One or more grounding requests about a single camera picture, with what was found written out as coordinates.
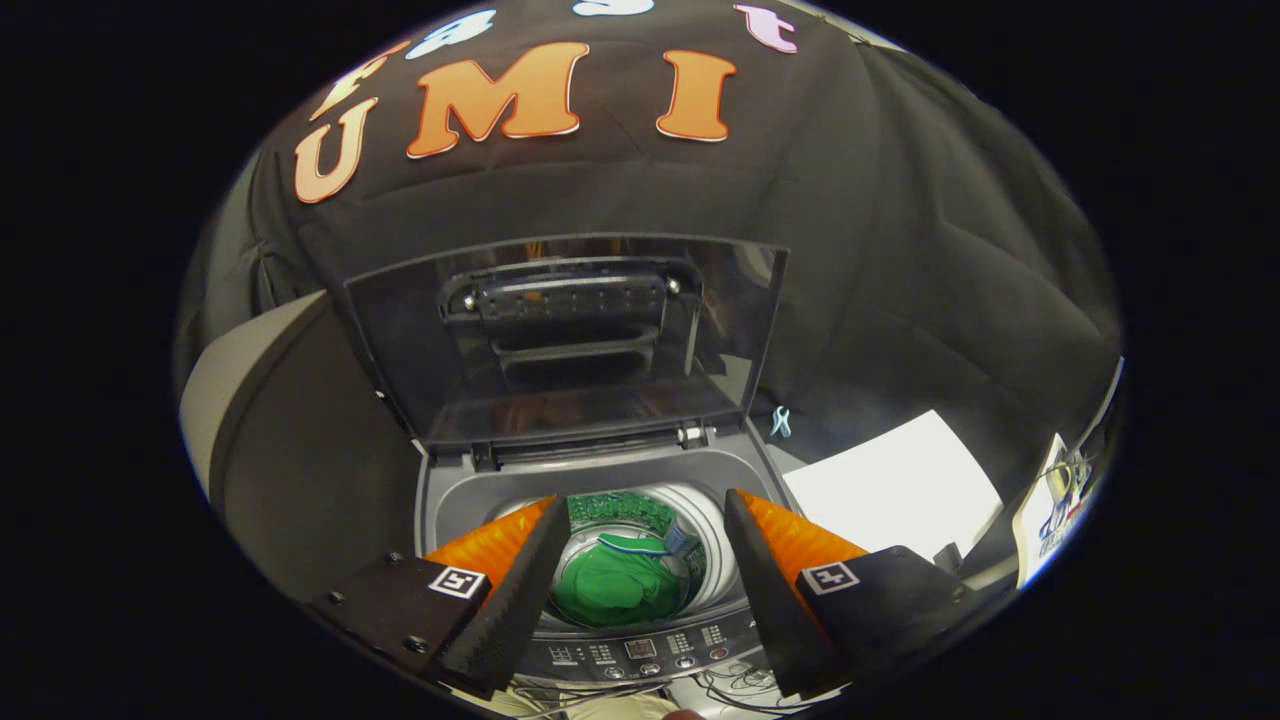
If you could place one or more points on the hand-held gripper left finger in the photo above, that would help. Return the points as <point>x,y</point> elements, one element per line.
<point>520,600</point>

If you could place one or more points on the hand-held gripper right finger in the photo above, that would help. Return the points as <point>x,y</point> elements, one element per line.
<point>770,600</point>

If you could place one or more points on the green polo shirt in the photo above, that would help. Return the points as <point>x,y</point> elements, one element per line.
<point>610,585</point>

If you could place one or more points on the grey washing machine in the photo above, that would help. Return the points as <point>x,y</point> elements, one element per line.
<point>470,500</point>

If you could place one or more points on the dark washing machine lid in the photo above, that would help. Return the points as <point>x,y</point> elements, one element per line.
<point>400,350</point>

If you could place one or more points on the white paper sheet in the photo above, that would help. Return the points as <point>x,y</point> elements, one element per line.
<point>900,490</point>

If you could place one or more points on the small blue clip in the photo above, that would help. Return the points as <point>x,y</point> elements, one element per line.
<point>780,421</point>

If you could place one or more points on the grey box stand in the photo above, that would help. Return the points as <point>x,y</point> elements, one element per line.
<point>300,450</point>

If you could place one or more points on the black backdrop cloth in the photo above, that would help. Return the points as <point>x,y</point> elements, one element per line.
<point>900,250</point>

